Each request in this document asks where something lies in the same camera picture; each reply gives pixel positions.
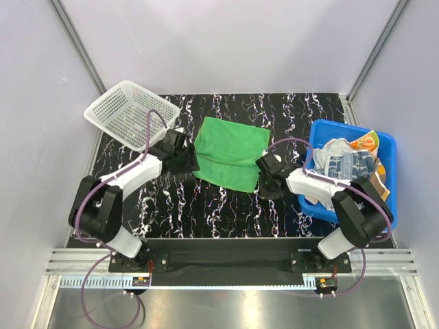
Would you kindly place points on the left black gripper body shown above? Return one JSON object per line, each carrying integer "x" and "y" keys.
{"x": 186, "y": 160}

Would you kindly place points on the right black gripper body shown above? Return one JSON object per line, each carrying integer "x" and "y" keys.
{"x": 267, "y": 190}

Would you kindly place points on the green microfiber towel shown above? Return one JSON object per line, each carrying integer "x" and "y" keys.
{"x": 227, "y": 153}

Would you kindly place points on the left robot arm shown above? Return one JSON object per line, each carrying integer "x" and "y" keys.
{"x": 97, "y": 210}

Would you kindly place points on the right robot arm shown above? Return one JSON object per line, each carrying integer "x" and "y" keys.
{"x": 361, "y": 213}

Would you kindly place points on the blue plastic bin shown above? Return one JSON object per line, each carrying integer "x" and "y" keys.
{"x": 322, "y": 131}

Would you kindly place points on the blue white patterned towel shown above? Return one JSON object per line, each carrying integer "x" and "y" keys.
{"x": 337, "y": 160}

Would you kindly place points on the white perforated plastic basket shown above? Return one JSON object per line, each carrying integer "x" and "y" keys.
{"x": 132, "y": 115}

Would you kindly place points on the orange floral towel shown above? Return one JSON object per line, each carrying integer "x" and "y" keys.
{"x": 371, "y": 166}

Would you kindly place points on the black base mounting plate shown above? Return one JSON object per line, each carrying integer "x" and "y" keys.
{"x": 231, "y": 263}

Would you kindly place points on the aluminium frame rail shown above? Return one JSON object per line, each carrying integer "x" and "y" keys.
{"x": 91, "y": 268}

